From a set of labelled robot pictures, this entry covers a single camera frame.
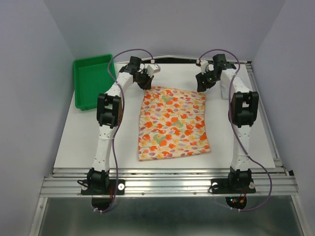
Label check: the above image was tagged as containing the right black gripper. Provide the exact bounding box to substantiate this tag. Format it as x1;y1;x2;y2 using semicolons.
195;68;219;92

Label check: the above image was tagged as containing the white skirt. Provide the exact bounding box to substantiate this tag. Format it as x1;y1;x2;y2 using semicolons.
220;81;229;100

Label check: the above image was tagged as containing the orange floral skirt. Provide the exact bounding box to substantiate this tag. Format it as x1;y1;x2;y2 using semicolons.
138;87;211;161

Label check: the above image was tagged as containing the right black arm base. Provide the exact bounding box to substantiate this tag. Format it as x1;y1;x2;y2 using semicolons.
208;178;256;210

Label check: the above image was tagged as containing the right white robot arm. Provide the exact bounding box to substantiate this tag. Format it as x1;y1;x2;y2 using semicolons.
196;54;259;192

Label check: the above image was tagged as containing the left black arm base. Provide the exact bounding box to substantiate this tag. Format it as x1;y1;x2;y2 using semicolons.
77;179;126;213

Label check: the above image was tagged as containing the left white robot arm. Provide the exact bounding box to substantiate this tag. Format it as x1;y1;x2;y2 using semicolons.
87;57;160;194

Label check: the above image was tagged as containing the green plastic bin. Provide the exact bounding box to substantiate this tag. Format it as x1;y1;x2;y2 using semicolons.
73;54;116;111

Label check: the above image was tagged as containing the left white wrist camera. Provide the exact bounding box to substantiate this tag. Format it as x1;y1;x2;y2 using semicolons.
146;64;160;77

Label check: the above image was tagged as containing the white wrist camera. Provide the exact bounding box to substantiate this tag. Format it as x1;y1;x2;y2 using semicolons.
146;64;160;77
196;59;210;74

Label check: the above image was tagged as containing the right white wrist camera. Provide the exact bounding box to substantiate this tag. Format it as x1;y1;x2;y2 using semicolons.
196;59;210;74

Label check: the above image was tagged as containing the aluminium right side rail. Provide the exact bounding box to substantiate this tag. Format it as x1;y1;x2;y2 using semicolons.
245;61;295;177

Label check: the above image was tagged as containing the aluminium front rail frame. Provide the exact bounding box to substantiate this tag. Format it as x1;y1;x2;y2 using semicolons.
30;166;311;236

